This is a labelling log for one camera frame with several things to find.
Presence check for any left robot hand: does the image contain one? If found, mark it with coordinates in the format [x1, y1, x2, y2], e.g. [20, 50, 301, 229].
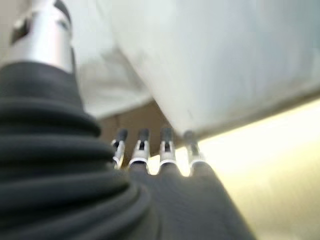
[0, 0, 256, 240]

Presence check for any white duvet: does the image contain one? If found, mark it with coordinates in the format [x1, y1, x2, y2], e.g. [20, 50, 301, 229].
[98, 0, 320, 136]

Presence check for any brown upholstered bed frame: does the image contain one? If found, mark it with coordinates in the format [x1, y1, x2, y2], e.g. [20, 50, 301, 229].
[99, 99, 181, 157]

